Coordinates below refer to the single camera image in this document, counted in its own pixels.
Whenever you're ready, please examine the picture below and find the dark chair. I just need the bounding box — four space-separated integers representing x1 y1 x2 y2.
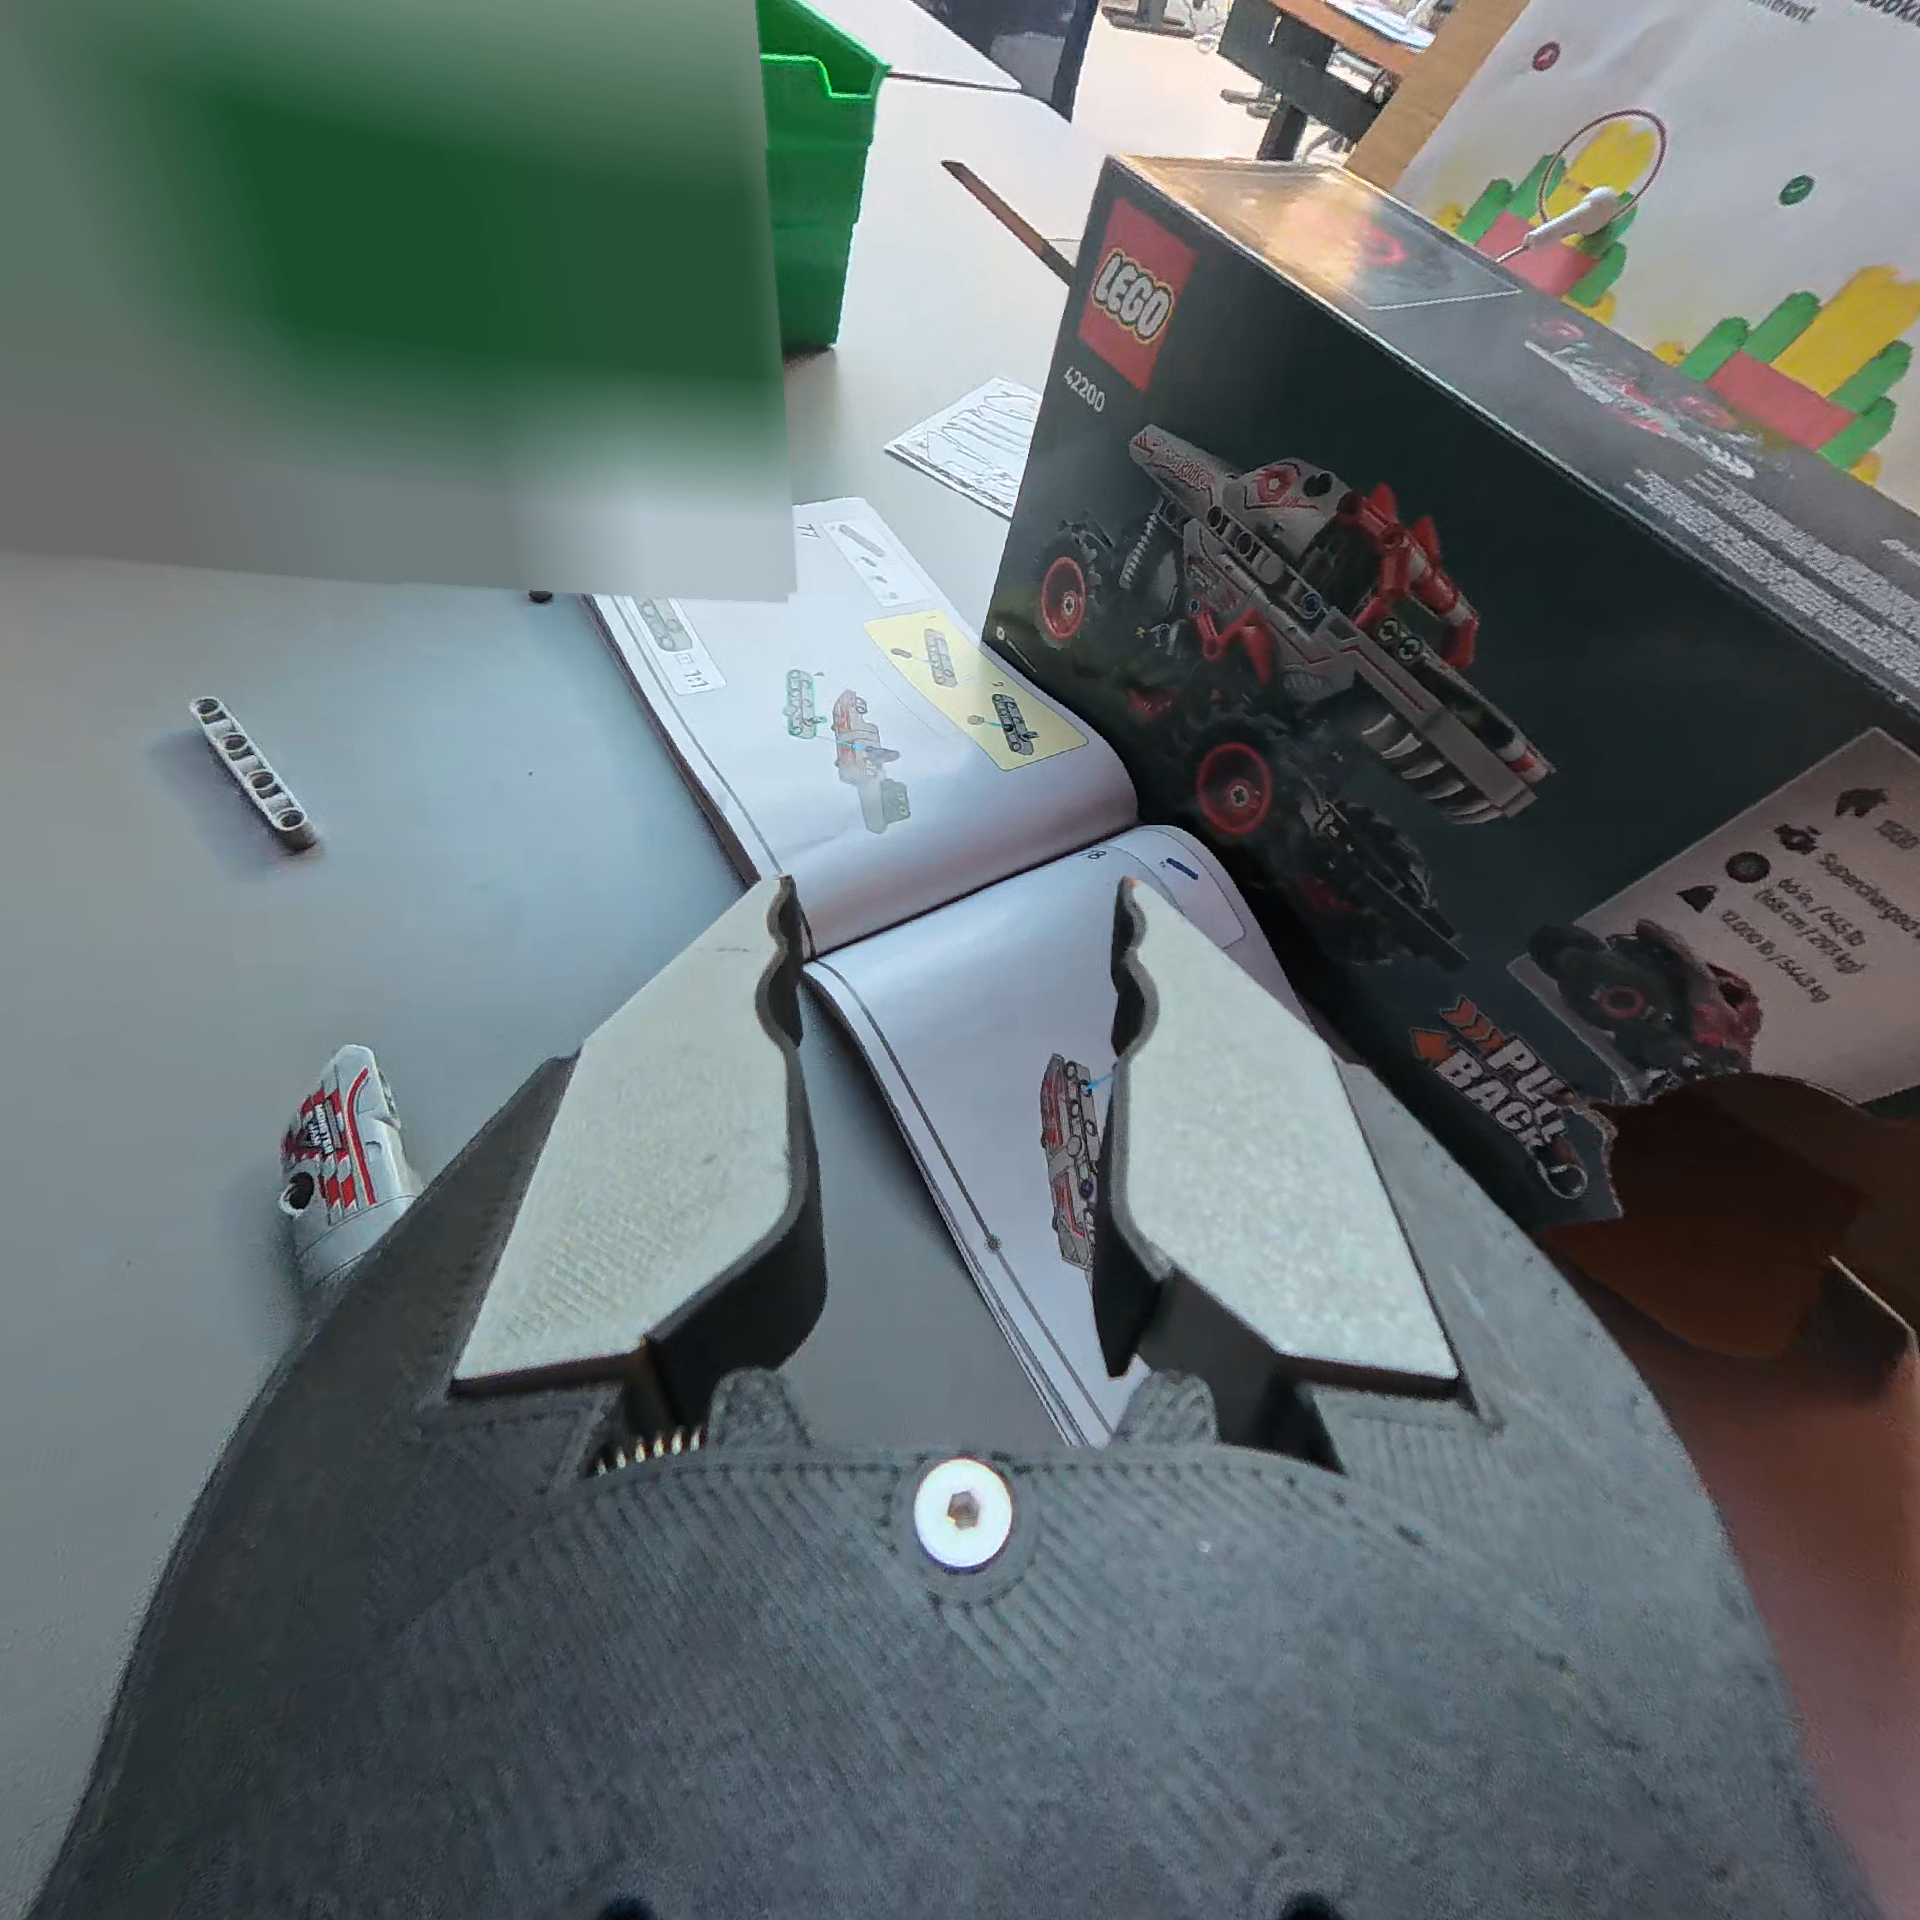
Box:
912 0 1107 126

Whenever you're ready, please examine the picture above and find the brown wooden strip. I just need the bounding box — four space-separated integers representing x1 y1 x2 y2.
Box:
940 155 1077 288

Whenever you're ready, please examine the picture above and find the white sticker sheet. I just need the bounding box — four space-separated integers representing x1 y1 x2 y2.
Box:
883 376 1047 522

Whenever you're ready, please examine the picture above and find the dark lego set box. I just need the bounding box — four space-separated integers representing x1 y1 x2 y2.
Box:
982 152 1920 1361

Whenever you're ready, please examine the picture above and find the white poster with brick drawings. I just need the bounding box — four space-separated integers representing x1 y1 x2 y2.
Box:
1392 0 1920 485

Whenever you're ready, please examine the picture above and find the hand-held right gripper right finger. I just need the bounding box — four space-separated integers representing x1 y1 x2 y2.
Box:
1089 879 1465 1450

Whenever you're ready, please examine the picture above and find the wooden background table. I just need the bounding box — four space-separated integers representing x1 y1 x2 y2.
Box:
1212 0 1501 161

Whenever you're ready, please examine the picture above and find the open lego instruction booklet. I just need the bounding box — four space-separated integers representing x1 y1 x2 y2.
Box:
585 497 1325 1451

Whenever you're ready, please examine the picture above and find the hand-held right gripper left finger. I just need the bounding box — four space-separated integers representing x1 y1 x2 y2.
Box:
448 879 830 1450

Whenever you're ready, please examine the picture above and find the grey lego beam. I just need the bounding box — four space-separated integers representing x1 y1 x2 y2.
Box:
189 693 323 856

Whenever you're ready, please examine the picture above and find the grey stickered lego panel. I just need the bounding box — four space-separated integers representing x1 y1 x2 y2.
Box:
277 1045 423 1296

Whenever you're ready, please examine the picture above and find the green plastic bin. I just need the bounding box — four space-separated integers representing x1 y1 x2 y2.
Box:
757 0 889 357

